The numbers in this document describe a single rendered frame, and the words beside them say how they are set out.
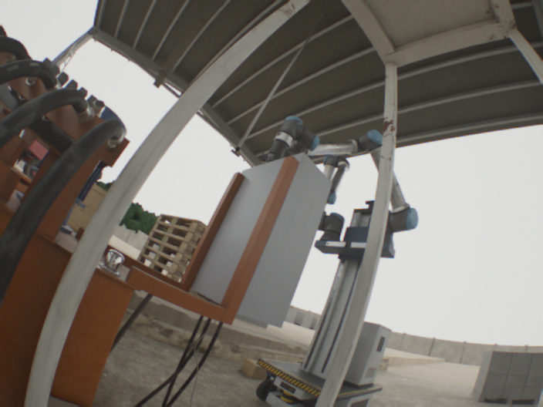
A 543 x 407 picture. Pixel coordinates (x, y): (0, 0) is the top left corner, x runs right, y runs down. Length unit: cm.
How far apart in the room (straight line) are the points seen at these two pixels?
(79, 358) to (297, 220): 77
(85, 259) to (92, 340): 24
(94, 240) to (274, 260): 53
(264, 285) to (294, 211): 27
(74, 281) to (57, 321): 9
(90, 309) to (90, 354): 12
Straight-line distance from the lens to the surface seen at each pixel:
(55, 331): 53
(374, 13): 186
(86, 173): 53
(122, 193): 46
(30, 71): 41
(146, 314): 227
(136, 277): 60
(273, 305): 81
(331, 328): 199
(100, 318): 62
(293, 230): 83
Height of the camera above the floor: 70
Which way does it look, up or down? 23 degrees up
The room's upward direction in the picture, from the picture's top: 23 degrees clockwise
